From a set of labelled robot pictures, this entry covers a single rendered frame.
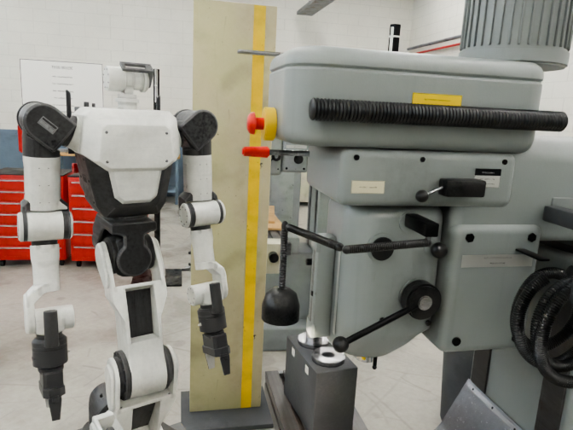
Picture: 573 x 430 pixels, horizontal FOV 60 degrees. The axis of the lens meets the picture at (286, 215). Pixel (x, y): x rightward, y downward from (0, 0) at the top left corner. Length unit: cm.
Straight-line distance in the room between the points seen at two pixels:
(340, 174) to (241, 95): 184
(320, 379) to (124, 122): 85
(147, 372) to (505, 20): 124
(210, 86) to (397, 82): 186
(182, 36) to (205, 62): 735
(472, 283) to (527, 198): 19
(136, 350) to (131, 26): 883
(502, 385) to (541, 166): 57
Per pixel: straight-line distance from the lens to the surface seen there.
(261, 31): 268
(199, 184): 156
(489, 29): 103
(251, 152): 101
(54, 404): 153
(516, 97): 96
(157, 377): 154
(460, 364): 305
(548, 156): 104
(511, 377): 132
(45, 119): 140
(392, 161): 86
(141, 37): 1000
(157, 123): 143
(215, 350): 162
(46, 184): 144
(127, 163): 141
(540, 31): 103
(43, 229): 144
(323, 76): 81
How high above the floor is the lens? 179
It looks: 12 degrees down
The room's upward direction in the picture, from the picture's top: 3 degrees clockwise
